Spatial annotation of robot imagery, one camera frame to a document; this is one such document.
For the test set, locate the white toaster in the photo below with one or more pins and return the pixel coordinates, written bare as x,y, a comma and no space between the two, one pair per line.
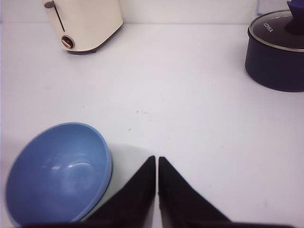
83,26

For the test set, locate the clear plastic container blue rim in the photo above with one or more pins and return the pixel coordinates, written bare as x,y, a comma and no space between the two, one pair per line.
266,6

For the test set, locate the glass lid blue knob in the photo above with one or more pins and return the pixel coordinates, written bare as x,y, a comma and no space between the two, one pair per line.
282,29

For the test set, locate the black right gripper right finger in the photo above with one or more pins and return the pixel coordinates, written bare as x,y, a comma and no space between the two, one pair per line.
179,203

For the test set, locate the green bowl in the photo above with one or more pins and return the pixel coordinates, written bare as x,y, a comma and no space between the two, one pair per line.
60,187

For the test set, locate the blue bowl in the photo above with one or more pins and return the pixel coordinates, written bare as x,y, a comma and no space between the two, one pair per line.
65,137

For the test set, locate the dark blue saucepan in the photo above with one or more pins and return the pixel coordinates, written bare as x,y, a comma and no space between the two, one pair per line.
274,68

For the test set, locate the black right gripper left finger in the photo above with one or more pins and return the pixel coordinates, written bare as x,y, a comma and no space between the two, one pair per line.
129,207

